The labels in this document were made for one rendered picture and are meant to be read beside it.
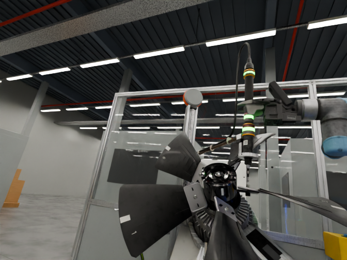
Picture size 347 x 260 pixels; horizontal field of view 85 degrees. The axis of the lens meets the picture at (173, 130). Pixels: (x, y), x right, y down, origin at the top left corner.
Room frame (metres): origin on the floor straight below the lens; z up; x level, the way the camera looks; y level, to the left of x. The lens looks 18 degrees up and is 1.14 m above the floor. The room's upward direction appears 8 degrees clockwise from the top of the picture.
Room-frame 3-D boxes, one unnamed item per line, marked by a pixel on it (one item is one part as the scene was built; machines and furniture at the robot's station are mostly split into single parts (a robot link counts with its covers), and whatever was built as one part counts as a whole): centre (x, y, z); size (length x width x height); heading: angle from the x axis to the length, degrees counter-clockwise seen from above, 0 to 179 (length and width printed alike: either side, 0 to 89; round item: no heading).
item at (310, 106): (0.60, -0.46, 1.48); 0.08 x 0.05 x 0.08; 158
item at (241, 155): (0.68, -0.28, 1.34); 0.09 x 0.07 x 0.10; 13
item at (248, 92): (0.67, -0.28, 1.53); 0.03 x 0.03 x 0.21
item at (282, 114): (0.63, -0.38, 1.47); 0.12 x 0.08 x 0.09; 68
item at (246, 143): (0.67, -0.28, 1.50); 0.04 x 0.04 x 0.46
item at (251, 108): (0.64, -0.27, 1.48); 0.09 x 0.03 x 0.06; 78
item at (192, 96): (1.37, -0.12, 1.88); 0.17 x 0.15 x 0.16; 68
